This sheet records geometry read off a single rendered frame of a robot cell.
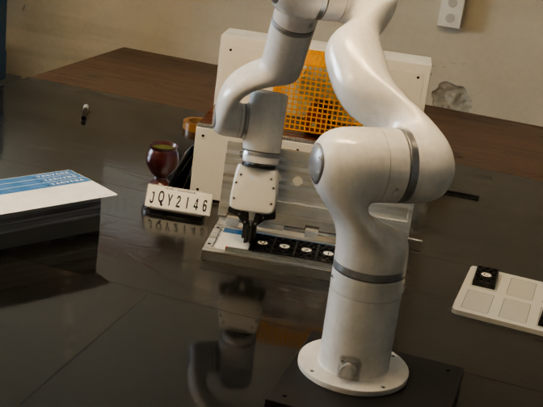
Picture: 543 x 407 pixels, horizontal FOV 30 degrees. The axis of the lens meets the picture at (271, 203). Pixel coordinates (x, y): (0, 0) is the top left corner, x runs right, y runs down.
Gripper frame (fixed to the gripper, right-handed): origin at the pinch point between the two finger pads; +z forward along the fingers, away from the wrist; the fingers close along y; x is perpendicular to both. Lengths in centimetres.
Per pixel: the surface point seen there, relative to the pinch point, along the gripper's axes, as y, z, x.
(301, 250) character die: 12.2, 1.7, -0.9
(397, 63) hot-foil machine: 27, -43, 44
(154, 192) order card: -25.6, -3.3, 17.0
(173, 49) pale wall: -62, -39, 193
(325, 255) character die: 17.4, 1.8, -1.5
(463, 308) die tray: 47.5, 6.3, -11.9
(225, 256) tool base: -3.7, 4.6, -6.9
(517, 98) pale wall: 75, -39, 168
